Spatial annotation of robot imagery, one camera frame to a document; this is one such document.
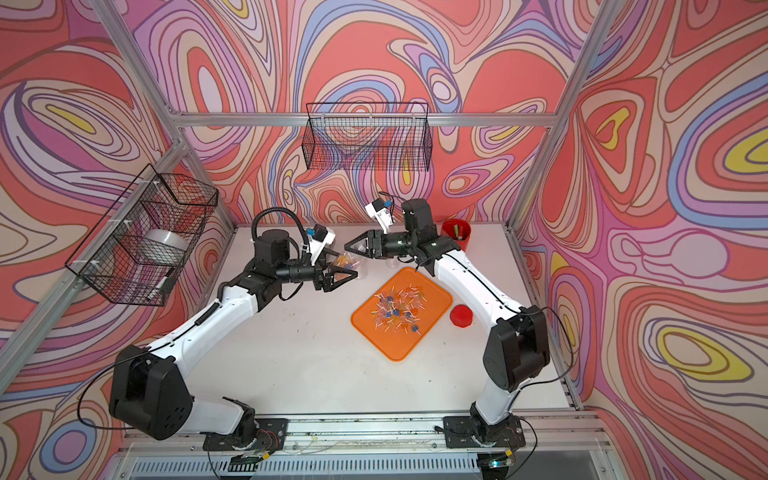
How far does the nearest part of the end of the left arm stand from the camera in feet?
2.21

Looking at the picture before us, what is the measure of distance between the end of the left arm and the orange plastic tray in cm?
27

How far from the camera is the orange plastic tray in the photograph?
0.91m

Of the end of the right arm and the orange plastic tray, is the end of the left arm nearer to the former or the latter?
the end of the right arm
